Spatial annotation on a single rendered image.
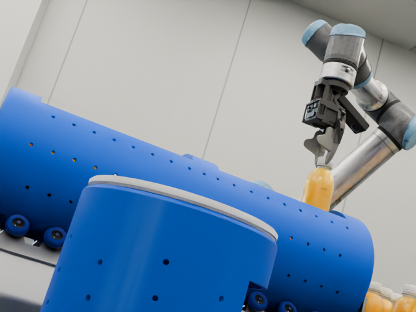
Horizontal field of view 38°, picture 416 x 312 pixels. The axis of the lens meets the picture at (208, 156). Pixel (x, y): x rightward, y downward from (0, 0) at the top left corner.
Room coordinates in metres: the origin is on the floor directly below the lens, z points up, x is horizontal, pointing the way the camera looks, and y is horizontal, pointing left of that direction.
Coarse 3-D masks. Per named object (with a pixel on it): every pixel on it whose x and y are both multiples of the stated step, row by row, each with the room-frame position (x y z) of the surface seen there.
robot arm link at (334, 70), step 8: (328, 64) 1.40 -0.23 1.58; (336, 64) 1.39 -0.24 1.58; (344, 64) 1.39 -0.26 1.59; (328, 72) 1.40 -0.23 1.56; (336, 72) 1.39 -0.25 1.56; (344, 72) 1.39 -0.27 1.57; (352, 72) 1.40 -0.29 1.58; (344, 80) 1.39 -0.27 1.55; (352, 80) 1.40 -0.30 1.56; (352, 88) 1.42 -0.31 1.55
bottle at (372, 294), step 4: (368, 288) 1.61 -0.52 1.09; (372, 288) 1.61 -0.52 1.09; (368, 292) 1.61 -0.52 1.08; (372, 292) 1.61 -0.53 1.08; (376, 292) 1.61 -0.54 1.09; (380, 292) 1.61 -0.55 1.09; (368, 296) 1.60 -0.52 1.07; (372, 296) 1.60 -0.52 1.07; (376, 296) 1.60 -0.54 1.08; (368, 300) 1.59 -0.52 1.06; (372, 300) 1.59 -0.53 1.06; (376, 300) 1.59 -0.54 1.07; (380, 300) 1.60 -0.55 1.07; (368, 304) 1.59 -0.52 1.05; (372, 304) 1.59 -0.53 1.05; (376, 304) 1.59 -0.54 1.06; (380, 304) 1.59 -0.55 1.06; (368, 308) 1.59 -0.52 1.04; (372, 308) 1.59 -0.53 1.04; (376, 308) 1.59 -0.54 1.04; (380, 308) 1.59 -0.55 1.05
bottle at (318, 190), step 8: (320, 168) 1.42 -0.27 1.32; (328, 168) 1.42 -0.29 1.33; (312, 176) 1.42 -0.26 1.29; (320, 176) 1.41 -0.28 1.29; (328, 176) 1.41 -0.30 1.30; (312, 184) 1.41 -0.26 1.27; (320, 184) 1.40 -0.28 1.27; (328, 184) 1.40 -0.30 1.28; (304, 192) 1.43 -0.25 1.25; (312, 192) 1.41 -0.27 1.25; (320, 192) 1.40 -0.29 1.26; (328, 192) 1.41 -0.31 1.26; (304, 200) 1.42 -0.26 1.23; (312, 200) 1.40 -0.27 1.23; (320, 200) 1.40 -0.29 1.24; (328, 200) 1.41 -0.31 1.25; (320, 208) 1.40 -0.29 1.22; (328, 208) 1.42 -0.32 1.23
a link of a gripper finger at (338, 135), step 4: (340, 120) 1.40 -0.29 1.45; (344, 120) 1.40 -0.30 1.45; (336, 124) 1.40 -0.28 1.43; (340, 124) 1.39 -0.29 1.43; (344, 124) 1.39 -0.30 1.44; (336, 128) 1.40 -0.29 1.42; (340, 128) 1.39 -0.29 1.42; (344, 128) 1.39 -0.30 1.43; (336, 132) 1.40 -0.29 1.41; (340, 132) 1.39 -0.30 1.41; (336, 136) 1.40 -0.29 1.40; (340, 136) 1.39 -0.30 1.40; (336, 140) 1.39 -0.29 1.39; (340, 140) 1.39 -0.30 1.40
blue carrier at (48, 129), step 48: (0, 144) 1.09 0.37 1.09; (48, 144) 1.12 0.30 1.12; (96, 144) 1.15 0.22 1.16; (144, 144) 1.22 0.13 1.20; (0, 192) 1.12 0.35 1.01; (48, 192) 1.13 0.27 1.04; (192, 192) 1.21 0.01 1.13; (240, 192) 1.26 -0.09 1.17; (288, 240) 1.28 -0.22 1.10; (336, 240) 1.32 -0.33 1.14; (288, 288) 1.32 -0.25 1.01; (336, 288) 1.33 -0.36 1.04
